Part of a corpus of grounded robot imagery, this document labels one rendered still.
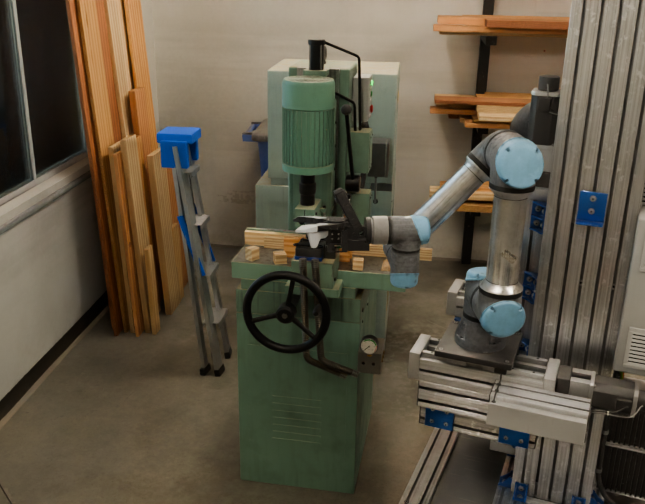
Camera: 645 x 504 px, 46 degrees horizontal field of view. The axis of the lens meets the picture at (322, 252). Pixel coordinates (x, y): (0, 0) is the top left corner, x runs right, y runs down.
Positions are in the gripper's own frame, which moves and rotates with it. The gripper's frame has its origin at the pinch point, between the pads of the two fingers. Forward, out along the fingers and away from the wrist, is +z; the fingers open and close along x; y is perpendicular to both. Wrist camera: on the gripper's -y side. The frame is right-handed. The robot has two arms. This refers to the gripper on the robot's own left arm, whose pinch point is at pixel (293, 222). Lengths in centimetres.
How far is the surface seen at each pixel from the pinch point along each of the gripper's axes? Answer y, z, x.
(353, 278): 29, -22, 53
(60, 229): 37, 108, 180
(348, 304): 39, -20, 55
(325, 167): -7, -13, 62
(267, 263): 26, 7, 61
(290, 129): -20, -1, 62
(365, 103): -27, -29, 89
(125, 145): -4, 76, 187
